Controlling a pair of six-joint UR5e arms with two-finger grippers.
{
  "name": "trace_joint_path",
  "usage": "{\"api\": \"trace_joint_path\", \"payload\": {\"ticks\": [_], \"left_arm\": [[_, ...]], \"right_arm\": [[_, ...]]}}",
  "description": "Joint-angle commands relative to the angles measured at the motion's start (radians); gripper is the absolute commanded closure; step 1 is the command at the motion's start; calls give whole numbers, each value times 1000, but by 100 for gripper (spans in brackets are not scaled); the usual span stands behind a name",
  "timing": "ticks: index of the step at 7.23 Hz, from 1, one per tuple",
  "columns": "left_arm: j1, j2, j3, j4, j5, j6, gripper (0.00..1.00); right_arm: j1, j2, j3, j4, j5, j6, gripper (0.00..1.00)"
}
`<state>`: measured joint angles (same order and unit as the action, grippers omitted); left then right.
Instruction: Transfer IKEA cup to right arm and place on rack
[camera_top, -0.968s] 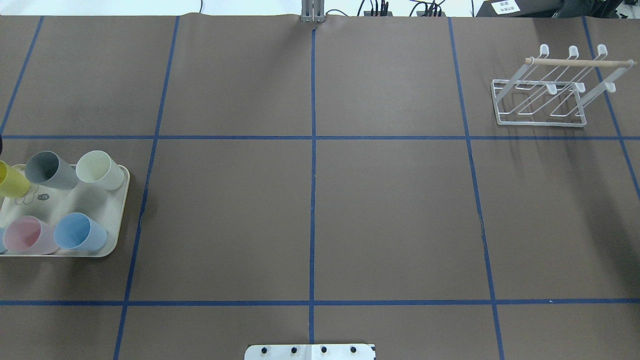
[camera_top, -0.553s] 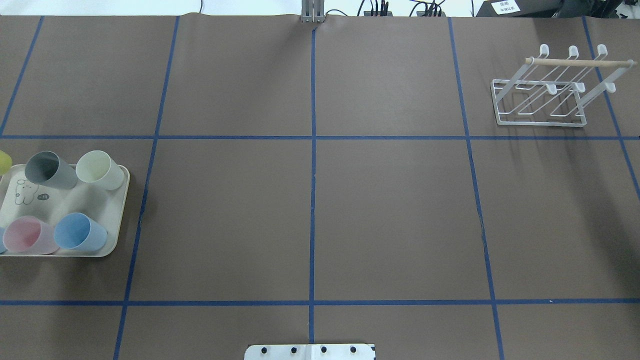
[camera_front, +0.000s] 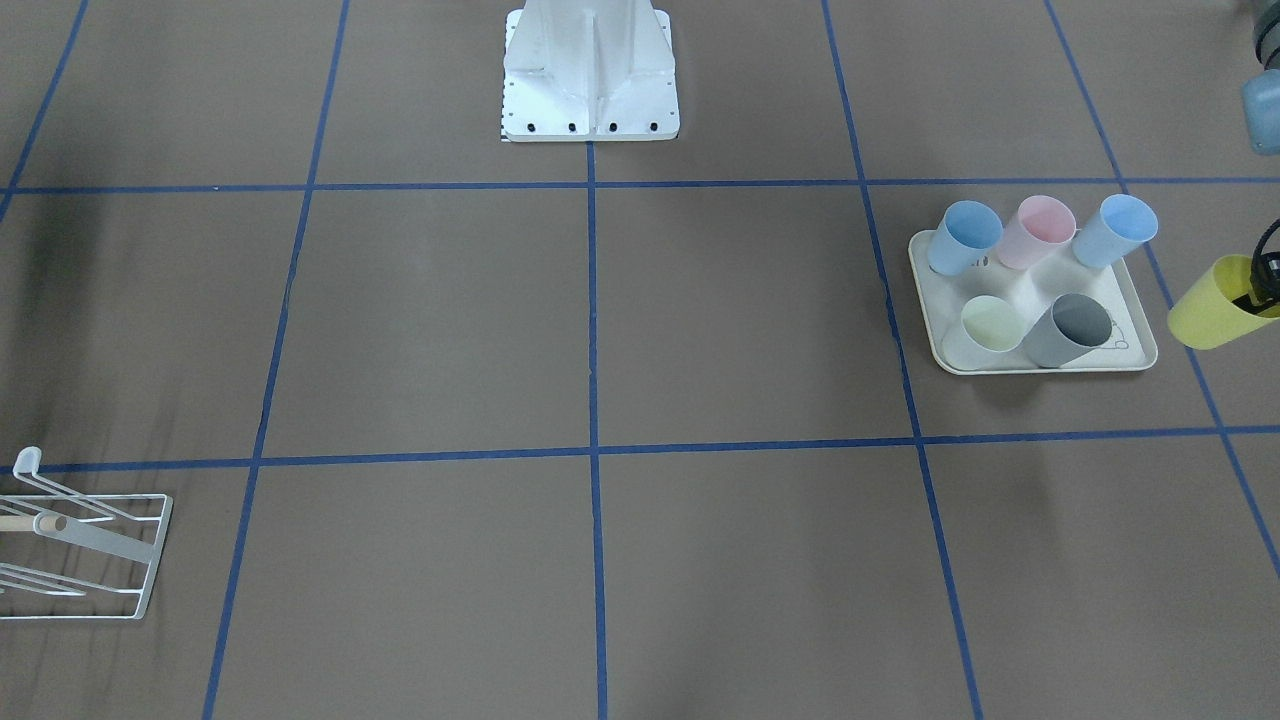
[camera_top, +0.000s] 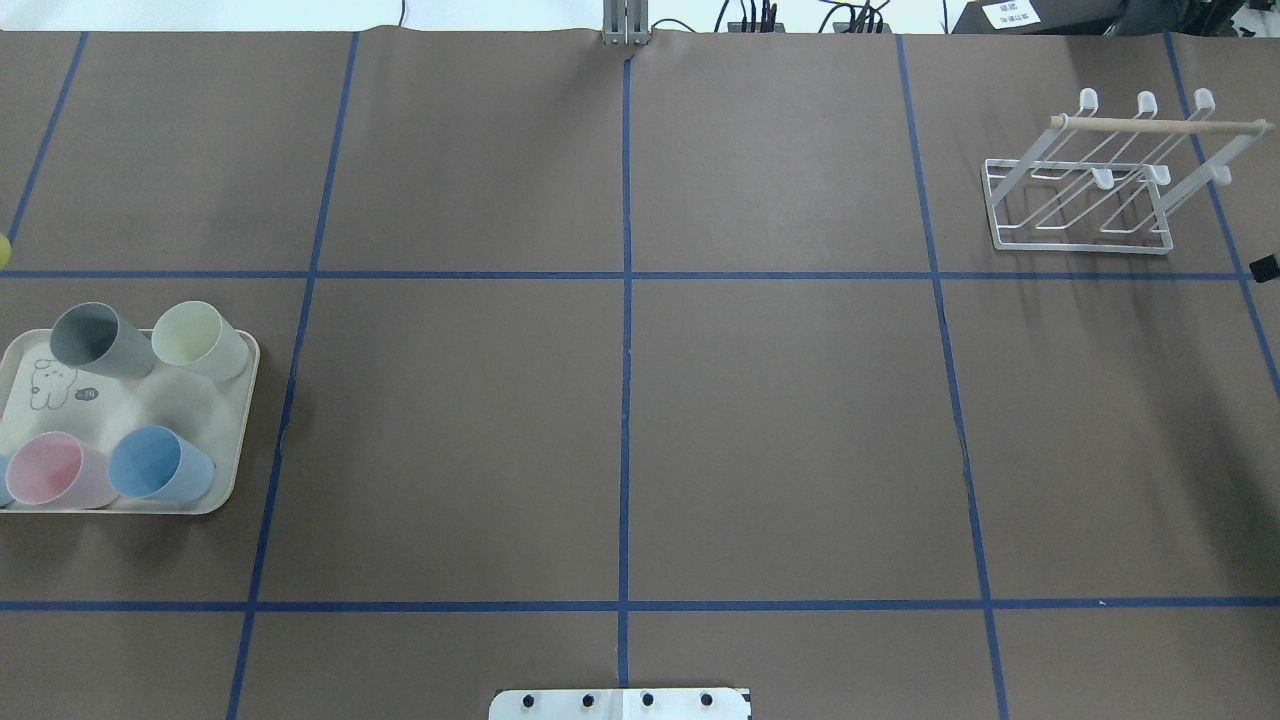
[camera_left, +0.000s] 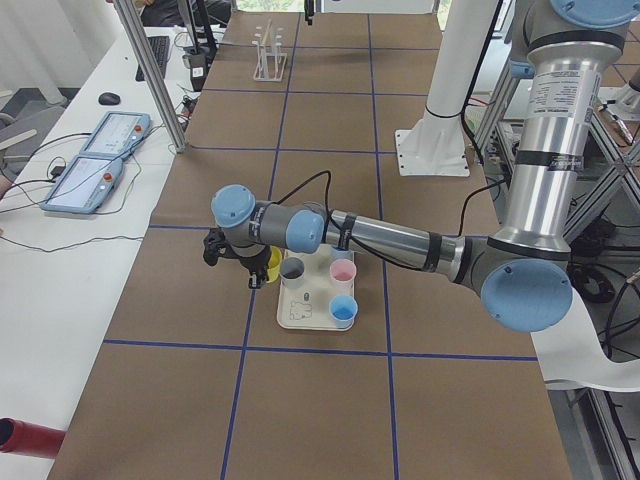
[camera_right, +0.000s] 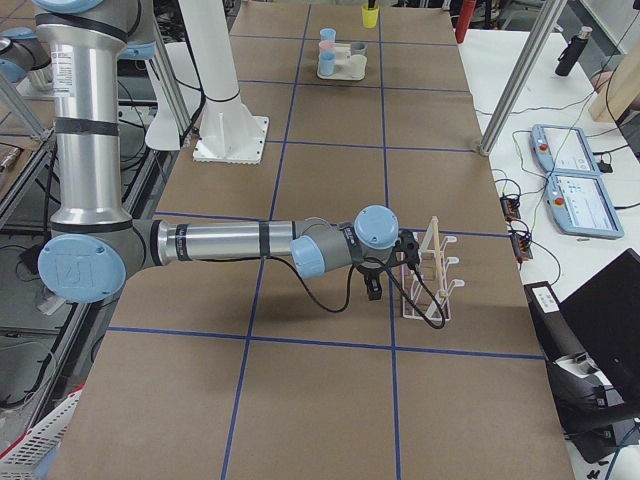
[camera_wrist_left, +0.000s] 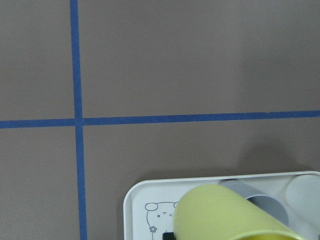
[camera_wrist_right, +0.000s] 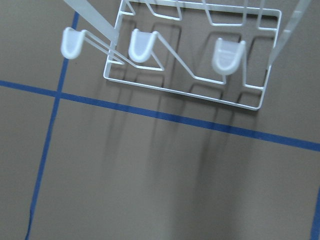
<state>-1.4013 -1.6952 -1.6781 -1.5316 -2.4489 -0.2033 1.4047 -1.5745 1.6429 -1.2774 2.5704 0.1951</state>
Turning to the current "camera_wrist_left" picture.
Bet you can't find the pale green plastic cup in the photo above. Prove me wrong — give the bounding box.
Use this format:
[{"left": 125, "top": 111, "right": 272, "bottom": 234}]
[{"left": 285, "top": 174, "right": 320, "bottom": 240}]

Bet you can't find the grey plastic cup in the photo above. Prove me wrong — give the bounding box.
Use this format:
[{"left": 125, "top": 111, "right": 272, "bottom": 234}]
[{"left": 220, "top": 179, "right": 289, "bottom": 227}]

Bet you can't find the yellow plastic cup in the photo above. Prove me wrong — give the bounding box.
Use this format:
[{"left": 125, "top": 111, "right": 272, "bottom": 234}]
[{"left": 172, "top": 184, "right": 302, "bottom": 240}]

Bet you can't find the white bear tray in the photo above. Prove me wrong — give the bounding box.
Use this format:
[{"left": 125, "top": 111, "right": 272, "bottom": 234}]
[{"left": 123, "top": 171, "right": 320, "bottom": 240}]

